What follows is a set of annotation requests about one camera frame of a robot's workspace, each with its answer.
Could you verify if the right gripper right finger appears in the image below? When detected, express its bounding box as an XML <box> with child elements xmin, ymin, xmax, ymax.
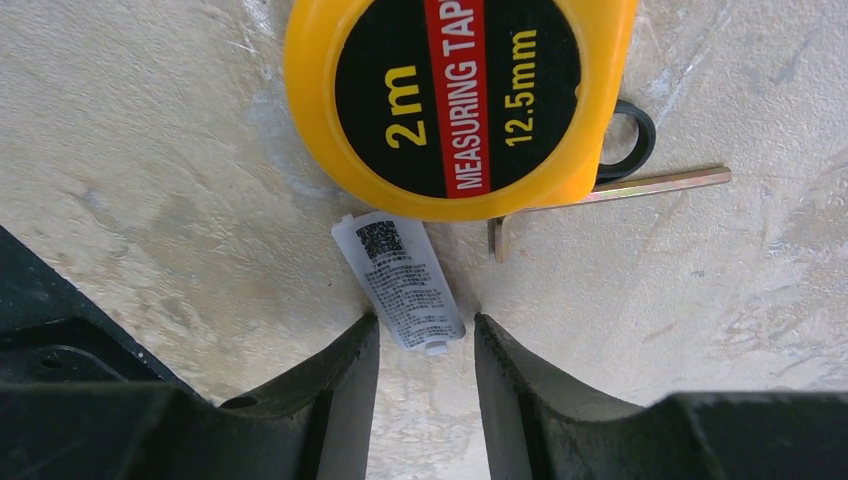
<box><xmin>474</xmin><ymin>313</ymin><xmax>847</xmax><ymax>479</ymax></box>

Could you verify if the large hex key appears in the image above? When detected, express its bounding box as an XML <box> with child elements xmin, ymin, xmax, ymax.
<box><xmin>488</xmin><ymin>166</ymin><xmax>732</xmax><ymax>264</ymax></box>

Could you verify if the remote battery cover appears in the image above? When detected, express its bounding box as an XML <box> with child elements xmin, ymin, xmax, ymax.
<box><xmin>331</xmin><ymin>211</ymin><xmax>466</xmax><ymax>355</ymax></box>

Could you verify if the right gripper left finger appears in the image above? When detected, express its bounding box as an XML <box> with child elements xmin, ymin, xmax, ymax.
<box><xmin>1</xmin><ymin>314</ymin><xmax>380</xmax><ymax>479</ymax></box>

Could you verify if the yellow tape measure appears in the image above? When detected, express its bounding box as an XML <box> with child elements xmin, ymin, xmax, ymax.
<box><xmin>283</xmin><ymin>0</ymin><xmax>656</xmax><ymax>222</ymax></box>

